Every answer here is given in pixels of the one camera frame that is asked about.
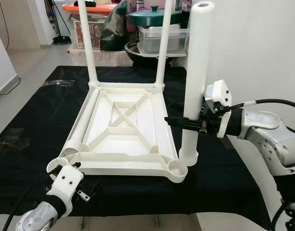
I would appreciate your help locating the black wok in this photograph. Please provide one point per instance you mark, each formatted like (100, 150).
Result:
(137, 57)

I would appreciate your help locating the clear plastic storage box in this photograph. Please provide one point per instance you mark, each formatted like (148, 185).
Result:
(154, 41)

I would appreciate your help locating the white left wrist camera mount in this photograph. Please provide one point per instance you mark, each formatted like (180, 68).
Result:
(65, 183)

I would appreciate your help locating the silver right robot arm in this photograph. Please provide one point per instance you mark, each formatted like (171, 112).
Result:
(277, 139)

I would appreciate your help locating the black bag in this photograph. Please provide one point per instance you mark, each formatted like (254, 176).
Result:
(113, 29)

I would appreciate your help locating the red printed cardboard box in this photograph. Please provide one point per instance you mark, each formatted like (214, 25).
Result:
(96, 34)

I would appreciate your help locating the pink checkered tablecloth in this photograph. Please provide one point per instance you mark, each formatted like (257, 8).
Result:
(109, 57)

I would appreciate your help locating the grey folding table frame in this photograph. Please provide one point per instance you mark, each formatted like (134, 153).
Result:
(157, 220)

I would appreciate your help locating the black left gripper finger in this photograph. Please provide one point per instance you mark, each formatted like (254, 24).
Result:
(96, 190)
(77, 165)

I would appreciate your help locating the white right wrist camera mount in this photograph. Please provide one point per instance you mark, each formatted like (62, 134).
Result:
(218, 94)

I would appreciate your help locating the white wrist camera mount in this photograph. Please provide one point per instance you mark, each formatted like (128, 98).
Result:
(65, 183)
(218, 94)

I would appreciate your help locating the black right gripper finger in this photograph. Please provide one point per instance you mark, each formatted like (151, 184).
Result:
(183, 124)

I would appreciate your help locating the white plastic children table top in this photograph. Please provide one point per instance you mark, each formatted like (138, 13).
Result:
(123, 144)

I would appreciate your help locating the dark green pot lid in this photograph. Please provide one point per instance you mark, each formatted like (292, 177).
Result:
(147, 18)

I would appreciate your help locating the black tablecloth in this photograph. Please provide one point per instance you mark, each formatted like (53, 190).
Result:
(224, 178)

